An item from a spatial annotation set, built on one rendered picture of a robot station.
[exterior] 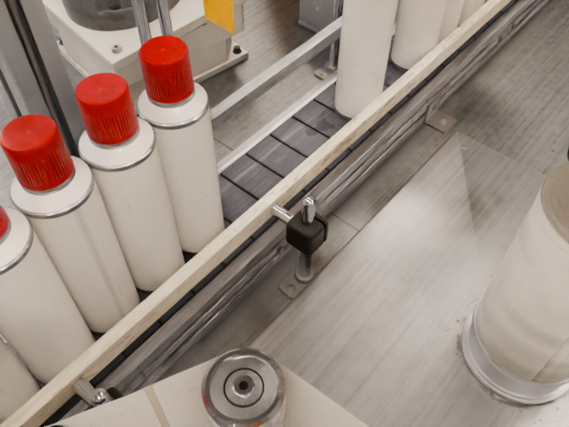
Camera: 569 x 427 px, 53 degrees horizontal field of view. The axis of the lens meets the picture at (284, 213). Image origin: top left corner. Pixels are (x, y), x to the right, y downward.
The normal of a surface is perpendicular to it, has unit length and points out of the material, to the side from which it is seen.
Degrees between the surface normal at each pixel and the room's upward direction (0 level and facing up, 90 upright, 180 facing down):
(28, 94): 90
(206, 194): 90
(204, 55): 90
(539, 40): 0
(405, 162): 0
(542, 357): 88
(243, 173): 0
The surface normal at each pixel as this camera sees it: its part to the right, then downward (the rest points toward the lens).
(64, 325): 0.93, 0.29
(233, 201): 0.00, -0.62
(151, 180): 0.80, 0.47
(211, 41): 0.65, 0.59
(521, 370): -0.50, 0.67
